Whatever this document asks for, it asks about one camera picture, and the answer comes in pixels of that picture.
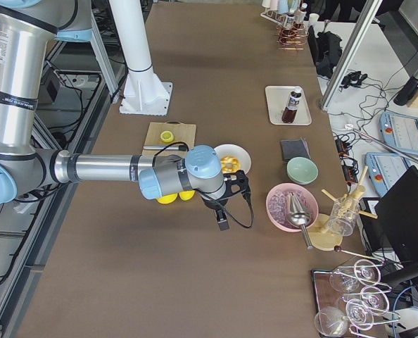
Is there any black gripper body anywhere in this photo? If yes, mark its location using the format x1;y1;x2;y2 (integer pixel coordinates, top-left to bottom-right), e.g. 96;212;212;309
202;170;250;210

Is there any glazed twisted donut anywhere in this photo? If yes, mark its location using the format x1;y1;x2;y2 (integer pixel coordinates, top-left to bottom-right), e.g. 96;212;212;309
220;156;241;173

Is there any white round plate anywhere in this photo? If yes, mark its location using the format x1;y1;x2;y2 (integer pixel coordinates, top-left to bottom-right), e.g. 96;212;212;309
215;144;251;173

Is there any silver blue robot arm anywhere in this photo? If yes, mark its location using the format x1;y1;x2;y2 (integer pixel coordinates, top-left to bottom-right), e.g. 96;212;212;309
0;1;251;230

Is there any dark drink bottle on tray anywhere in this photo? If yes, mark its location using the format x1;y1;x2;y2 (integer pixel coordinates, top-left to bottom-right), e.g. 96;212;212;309
281;87;302;123

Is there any white rectangular tray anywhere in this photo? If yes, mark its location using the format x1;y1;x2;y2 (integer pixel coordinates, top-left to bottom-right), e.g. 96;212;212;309
265;86;312;126

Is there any pink bowl with ice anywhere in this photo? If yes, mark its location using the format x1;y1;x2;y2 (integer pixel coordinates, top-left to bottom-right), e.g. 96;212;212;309
266;183;319;232

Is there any grey folded cloth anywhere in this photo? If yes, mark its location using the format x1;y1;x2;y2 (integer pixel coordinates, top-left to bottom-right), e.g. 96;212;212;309
280;138;311;162

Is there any mint green bowl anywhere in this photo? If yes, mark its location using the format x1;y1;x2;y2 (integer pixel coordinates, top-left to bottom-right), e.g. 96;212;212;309
286;157;319;185

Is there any metal ice scoop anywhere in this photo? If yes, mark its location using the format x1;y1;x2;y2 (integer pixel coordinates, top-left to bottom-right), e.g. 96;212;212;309
287;192;313;250

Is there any half cut lemon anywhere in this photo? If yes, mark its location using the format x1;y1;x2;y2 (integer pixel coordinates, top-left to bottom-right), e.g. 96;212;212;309
160;130;175;144

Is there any wooden cutting board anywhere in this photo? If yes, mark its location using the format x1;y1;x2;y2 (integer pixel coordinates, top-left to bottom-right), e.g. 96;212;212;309
141;122;196;155

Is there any wooden cup stand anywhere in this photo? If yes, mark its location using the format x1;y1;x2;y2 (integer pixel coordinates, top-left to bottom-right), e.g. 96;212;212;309
308;166;378;251

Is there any clear glass mug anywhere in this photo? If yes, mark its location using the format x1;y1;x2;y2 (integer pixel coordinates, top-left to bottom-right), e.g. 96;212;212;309
327;197;359;236

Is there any wine glass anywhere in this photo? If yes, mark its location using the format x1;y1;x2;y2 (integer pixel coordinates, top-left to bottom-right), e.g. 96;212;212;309
346;299;374;330
314;306;348;337
329;259;381;293
339;286;390;315

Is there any blue teach pendant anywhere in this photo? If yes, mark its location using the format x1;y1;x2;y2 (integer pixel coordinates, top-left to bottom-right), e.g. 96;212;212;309
365;152;412;197
379;111;418;156

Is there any black monitor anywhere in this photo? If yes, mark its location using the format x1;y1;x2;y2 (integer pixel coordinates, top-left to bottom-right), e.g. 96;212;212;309
376;166;418;262

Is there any bottle in copper rack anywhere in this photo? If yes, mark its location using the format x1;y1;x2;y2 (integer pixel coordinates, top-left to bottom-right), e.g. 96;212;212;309
284;11;295;30
294;3;308;25

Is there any black thermos bottle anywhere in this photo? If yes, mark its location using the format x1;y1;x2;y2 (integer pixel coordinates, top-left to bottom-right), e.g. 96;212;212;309
393;69;418;106

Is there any knife with steel handle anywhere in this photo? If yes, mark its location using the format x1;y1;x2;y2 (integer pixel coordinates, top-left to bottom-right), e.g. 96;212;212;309
143;144;189;151

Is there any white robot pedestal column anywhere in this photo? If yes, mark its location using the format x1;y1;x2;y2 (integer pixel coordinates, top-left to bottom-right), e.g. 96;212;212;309
110;0;172;116

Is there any copper wire bottle rack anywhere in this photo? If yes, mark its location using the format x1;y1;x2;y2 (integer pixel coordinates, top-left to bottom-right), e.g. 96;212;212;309
277;23;308;51

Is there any white wire cup rack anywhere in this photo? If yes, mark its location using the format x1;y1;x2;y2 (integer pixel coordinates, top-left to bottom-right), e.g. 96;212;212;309
260;8;283;24

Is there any aluminium frame post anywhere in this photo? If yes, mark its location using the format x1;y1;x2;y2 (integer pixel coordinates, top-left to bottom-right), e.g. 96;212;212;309
320;0;382;112

